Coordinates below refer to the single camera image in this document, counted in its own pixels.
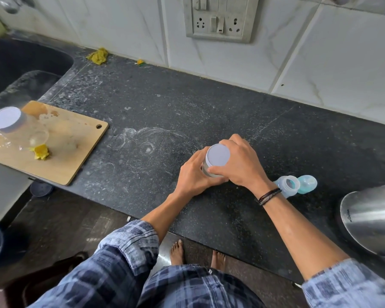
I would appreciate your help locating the blue plaid shirt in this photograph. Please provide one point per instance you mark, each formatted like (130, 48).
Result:
(122, 272)

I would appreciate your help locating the person's right forearm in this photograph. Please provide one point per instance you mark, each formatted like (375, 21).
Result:
(301, 234)

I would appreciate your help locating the small yellow green scrubber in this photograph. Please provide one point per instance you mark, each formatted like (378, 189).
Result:
(140, 62)

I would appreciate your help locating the yellow cloth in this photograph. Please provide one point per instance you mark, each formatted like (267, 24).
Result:
(98, 56)

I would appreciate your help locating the person's right thumb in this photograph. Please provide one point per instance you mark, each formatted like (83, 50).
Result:
(218, 170)

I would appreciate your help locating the black round disc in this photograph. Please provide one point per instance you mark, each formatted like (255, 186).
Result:
(41, 189)

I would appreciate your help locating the stainless steel kettle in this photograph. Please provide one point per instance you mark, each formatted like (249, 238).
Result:
(372, 218)

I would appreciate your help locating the person's left hand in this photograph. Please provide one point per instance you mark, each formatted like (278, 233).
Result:
(189, 178)

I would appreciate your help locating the person's left forearm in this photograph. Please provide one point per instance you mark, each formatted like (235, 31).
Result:
(166, 214)

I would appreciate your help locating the person's right hand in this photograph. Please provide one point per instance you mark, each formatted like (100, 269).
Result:
(243, 166)

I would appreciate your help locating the black kitchen sink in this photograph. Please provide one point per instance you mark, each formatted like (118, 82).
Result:
(22, 70)

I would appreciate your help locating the clear baby bottle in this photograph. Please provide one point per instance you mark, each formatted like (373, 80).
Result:
(288, 186)

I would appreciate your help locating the dark brown bag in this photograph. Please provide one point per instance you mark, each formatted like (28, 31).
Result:
(48, 279)

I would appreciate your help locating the teal bottle cap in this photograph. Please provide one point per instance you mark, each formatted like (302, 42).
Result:
(307, 184)

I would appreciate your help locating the clear jar with grey lid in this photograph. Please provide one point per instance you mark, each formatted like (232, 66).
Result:
(7, 119)
(217, 155)

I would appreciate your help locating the steel tap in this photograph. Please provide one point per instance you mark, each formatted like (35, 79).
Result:
(11, 4)

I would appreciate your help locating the person's right foot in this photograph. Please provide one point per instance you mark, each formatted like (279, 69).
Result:
(218, 260)

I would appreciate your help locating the person's left foot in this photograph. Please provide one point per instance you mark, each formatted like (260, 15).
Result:
(177, 251)

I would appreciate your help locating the white wall switch socket panel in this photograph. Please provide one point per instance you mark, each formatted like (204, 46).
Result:
(221, 25)

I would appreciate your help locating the yellow food piece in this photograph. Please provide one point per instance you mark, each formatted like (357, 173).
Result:
(41, 152)

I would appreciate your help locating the person's left thumb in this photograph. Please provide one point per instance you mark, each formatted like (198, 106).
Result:
(216, 182)

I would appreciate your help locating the person's foot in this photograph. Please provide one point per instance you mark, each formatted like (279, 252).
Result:
(177, 251)
(218, 260)

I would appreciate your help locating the wooden cutting board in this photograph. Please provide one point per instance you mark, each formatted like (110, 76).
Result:
(67, 150)

